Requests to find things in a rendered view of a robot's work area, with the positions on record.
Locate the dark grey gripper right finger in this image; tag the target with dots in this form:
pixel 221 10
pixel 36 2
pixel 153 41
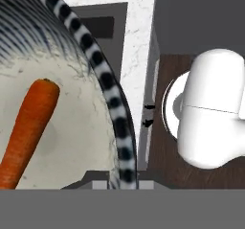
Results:
pixel 148 179

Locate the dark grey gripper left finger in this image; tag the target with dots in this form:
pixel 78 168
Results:
pixel 95 177

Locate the black and white patterned bowl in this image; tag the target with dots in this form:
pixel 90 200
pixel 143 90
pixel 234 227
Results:
pixel 79 133

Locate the orange carrot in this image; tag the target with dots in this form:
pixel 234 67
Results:
pixel 30 127

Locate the white rounded object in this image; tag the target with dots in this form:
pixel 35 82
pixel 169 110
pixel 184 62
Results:
pixel 210 111

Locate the grey cupboard front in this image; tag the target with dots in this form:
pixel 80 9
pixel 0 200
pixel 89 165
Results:
pixel 150 79

